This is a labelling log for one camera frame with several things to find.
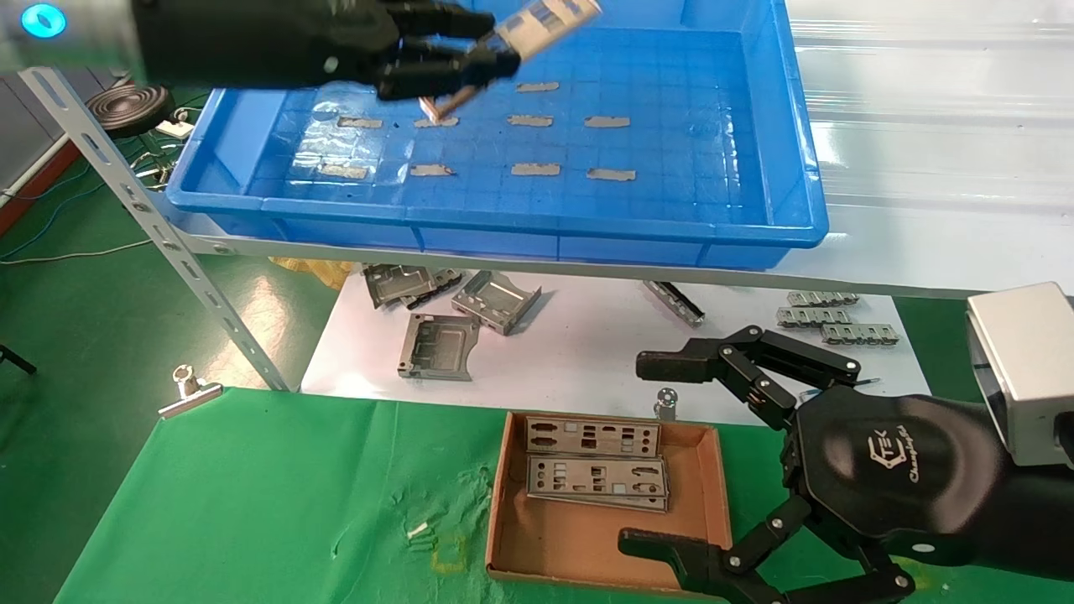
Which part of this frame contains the shallow brown cardboard box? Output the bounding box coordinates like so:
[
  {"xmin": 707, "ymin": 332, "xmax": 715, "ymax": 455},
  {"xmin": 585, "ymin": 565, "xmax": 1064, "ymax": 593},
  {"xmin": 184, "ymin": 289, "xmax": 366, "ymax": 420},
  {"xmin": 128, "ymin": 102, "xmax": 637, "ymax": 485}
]
[{"xmin": 486, "ymin": 410, "xmax": 733, "ymax": 595}]

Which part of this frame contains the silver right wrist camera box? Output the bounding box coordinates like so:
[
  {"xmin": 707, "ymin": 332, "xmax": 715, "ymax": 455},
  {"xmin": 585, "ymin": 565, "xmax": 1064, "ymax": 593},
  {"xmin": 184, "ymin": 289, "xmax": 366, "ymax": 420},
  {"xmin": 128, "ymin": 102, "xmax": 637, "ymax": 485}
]
[{"xmin": 965, "ymin": 283, "xmax": 1074, "ymax": 468}]

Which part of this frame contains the silver metal IO shield plate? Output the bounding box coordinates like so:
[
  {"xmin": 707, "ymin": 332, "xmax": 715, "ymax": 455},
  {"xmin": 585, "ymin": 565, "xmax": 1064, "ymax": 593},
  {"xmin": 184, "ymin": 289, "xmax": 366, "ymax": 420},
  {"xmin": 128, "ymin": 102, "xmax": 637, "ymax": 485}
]
[
  {"xmin": 524, "ymin": 415, "xmax": 662, "ymax": 459},
  {"xmin": 527, "ymin": 493, "xmax": 670, "ymax": 514},
  {"xmin": 418, "ymin": 0, "xmax": 603, "ymax": 123},
  {"xmin": 525, "ymin": 453, "xmax": 669, "ymax": 502}
]

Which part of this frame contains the green cloth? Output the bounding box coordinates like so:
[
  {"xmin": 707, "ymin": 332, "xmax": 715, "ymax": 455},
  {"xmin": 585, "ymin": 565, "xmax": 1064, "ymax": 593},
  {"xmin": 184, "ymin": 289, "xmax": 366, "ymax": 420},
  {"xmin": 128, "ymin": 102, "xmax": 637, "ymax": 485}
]
[{"xmin": 52, "ymin": 386, "xmax": 1074, "ymax": 604}]

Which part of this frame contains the narrow metal strip part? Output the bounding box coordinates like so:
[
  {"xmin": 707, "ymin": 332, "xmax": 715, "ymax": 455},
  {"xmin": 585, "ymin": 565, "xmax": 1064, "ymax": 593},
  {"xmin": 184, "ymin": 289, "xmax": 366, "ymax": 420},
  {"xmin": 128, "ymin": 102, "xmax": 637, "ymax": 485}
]
[{"xmin": 643, "ymin": 280, "xmax": 706, "ymax": 328}]

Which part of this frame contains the grey sheet metal bracket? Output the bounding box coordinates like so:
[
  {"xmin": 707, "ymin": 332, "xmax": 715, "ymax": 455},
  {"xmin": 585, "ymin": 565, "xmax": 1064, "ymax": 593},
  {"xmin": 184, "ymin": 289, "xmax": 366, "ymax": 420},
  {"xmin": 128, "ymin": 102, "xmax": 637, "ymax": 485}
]
[
  {"xmin": 398, "ymin": 314, "xmax": 482, "ymax": 382},
  {"xmin": 451, "ymin": 270, "xmax": 543, "ymax": 336},
  {"xmin": 362, "ymin": 263, "xmax": 439, "ymax": 310}
]

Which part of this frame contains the blue floor cable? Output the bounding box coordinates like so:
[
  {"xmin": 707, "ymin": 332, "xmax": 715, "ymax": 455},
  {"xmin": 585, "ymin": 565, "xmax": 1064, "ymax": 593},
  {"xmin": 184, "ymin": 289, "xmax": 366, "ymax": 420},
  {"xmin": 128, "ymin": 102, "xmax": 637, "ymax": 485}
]
[{"xmin": 0, "ymin": 155, "xmax": 95, "ymax": 263}]

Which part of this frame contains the white paper sheet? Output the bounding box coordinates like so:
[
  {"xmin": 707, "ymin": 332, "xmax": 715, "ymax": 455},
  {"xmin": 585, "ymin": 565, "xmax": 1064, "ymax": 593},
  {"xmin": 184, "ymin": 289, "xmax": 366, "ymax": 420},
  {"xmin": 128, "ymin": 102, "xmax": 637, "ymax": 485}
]
[{"xmin": 300, "ymin": 264, "xmax": 931, "ymax": 427}]

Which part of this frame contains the thin black wire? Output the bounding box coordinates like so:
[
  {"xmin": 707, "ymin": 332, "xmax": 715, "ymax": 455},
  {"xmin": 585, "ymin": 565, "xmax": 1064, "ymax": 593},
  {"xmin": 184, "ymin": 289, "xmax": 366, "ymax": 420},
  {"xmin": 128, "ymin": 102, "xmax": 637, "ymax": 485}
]
[{"xmin": 797, "ymin": 377, "xmax": 882, "ymax": 400}]

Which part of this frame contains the white floor cable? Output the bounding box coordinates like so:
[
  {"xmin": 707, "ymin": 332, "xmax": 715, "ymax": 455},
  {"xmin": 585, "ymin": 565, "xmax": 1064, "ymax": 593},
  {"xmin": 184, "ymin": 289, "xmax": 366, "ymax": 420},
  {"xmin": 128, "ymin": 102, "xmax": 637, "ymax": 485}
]
[{"xmin": 0, "ymin": 238, "xmax": 154, "ymax": 267}]

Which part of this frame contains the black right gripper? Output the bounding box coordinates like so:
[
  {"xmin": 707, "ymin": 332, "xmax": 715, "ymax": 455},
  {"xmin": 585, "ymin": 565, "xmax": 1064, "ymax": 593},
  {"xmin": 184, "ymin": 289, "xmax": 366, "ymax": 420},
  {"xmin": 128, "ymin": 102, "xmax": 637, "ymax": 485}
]
[{"xmin": 618, "ymin": 325, "xmax": 1009, "ymax": 604}]

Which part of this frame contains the black round stool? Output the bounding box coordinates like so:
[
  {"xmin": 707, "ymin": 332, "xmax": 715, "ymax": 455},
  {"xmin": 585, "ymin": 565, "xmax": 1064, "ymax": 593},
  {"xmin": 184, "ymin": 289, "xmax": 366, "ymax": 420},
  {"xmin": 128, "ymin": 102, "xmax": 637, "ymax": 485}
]
[{"xmin": 86, "ymin": 83, "xmax": 175, "ymax": 139}]

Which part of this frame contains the blue plastic tray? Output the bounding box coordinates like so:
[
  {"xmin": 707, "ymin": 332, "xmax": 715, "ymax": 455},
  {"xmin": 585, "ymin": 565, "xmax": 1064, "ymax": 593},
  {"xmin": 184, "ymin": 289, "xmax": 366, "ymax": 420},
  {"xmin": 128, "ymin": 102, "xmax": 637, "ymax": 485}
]
[{"xmin": 165, "ymin": 0, "xmax": 829, "ymax": 271}]

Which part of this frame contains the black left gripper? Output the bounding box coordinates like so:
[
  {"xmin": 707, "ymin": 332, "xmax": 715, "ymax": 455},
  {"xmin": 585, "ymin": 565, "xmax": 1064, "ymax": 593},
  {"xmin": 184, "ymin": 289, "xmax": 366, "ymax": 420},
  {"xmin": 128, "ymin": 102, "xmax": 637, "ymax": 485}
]
[{"xmin": 243, "ymin": 0, "xmax": 522, "ymax": 102}]

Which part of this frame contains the grey slotted angle post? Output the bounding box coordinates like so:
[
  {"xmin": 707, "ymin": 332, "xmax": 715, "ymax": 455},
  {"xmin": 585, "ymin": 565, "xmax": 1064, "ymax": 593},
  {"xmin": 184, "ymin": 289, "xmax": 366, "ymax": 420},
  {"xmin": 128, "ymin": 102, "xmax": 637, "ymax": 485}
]
[{"xmin": 18, "ymin": 67, "xmax": 291, "ymax": 393}]

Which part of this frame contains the dark sheet metal bracket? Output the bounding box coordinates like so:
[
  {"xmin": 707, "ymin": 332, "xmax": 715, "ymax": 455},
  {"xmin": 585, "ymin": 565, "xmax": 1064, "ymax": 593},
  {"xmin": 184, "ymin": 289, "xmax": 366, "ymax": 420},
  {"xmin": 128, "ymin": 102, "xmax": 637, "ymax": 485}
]
[{"xmin": 401, "ymin": 268, "xmax": 464, "ymax": 308}]

